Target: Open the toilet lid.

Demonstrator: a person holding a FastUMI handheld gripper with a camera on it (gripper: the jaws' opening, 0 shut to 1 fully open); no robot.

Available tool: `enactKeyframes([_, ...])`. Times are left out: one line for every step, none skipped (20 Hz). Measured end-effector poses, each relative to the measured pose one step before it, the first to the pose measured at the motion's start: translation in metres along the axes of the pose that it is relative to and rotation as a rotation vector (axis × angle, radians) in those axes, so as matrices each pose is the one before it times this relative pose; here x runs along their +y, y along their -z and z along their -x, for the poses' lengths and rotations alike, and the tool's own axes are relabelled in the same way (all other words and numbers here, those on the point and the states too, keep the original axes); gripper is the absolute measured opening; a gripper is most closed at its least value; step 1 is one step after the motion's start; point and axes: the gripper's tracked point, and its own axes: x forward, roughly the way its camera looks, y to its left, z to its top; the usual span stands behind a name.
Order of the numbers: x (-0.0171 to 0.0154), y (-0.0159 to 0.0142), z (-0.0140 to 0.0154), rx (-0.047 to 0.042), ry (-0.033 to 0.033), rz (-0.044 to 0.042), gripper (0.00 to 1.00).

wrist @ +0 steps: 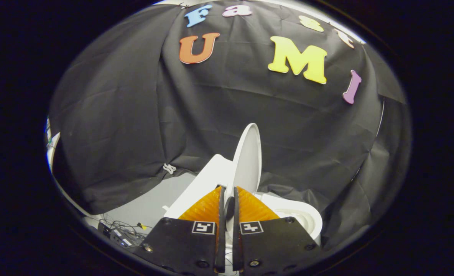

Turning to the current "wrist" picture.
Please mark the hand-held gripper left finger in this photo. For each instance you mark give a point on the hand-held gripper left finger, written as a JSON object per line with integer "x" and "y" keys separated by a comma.
{"x": 181, "y": 245}

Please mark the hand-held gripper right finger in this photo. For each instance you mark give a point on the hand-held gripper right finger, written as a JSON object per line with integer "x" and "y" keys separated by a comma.
{"x": 277, "y": 245}

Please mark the white toilet lid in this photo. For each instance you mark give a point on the white toilet lid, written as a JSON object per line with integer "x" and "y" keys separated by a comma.
{"x": 248, "y": 161}

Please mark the white toilet bowl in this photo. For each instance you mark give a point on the white toilet bowl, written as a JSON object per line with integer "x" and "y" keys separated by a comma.
{"x": 303, "y": 218}

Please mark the white toilet tank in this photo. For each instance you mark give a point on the white toilet tank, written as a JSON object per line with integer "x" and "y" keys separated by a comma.
{"x": 208, "y": 180}

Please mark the yellow tape piece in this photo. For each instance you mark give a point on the yellow tape piece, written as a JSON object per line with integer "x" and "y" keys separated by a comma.
{"x": 141, "y": 225}

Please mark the black power strip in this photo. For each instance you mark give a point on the black power strip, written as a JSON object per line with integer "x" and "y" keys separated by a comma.
{"x": 119, "y": 237}

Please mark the black backdrop cloth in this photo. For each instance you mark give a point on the black backdrop cloth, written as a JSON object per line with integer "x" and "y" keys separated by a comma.
{"x": 135, "y": 115}

